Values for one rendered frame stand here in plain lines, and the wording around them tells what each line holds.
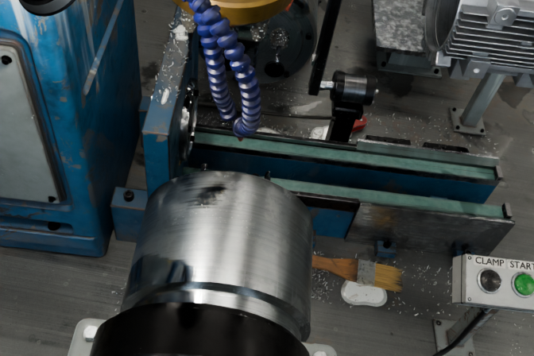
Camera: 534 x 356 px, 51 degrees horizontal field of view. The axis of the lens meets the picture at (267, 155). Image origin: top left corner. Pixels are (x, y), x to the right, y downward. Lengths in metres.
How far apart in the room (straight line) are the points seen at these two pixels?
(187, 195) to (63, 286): 0.42
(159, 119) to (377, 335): 0.55
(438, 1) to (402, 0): 0.62
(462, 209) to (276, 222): 0.49
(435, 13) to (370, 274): 0.50
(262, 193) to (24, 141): 0.34
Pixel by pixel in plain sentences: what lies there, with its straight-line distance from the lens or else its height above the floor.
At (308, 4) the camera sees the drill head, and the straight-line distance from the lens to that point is 1.11.
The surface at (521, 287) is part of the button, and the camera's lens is 0.89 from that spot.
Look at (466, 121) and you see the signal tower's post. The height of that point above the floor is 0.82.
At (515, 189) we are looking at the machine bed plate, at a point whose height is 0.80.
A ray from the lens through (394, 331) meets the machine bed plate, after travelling 1.09.
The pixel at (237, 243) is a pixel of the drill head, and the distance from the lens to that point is 0.69.
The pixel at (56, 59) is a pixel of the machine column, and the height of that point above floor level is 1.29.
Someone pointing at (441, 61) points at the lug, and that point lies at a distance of 0.84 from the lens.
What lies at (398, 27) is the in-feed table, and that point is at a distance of 1.46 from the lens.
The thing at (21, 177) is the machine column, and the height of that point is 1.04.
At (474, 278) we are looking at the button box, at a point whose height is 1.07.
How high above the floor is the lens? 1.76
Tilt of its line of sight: 51 degrees down
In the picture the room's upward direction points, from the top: 10 degrees clockwise
